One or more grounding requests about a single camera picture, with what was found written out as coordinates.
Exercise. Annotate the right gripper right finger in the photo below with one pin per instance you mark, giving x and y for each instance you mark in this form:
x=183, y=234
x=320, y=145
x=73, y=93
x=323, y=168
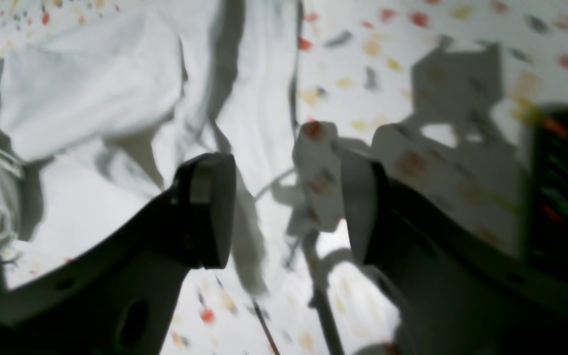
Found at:
x=456, y=295

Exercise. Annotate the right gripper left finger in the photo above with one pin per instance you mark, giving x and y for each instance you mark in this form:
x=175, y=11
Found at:
x=118, y=298

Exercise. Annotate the white T-shirt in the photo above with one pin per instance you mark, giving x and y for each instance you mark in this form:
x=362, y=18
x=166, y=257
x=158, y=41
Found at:
x=135, y=94

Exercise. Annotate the black TV remote control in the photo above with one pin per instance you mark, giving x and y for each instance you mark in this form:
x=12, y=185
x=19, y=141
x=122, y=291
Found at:
x=547, y=227

